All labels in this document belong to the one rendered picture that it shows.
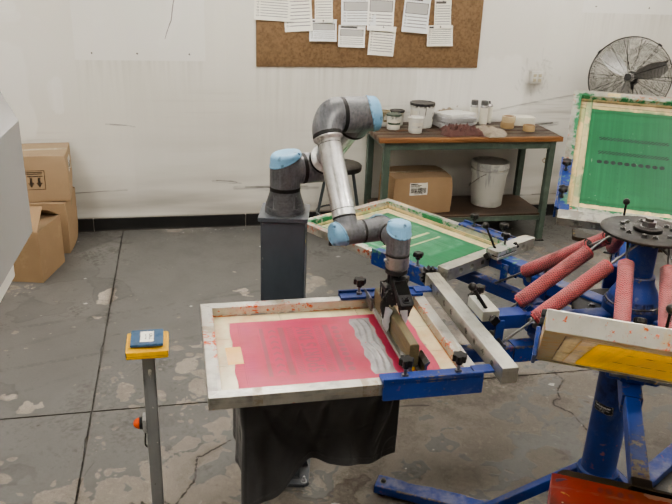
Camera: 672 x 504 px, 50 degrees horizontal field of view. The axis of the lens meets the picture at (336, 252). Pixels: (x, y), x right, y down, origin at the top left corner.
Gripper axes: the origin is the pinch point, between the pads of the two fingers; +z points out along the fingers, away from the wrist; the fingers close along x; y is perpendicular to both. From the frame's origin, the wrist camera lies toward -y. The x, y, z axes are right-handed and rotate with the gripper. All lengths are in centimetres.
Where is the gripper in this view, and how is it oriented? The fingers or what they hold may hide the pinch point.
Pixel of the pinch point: (394, 328)
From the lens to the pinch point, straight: 233.4
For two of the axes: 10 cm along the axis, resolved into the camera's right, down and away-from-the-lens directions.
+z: -0.3, 9.3, 3.6
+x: -9.8, 0.4, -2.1
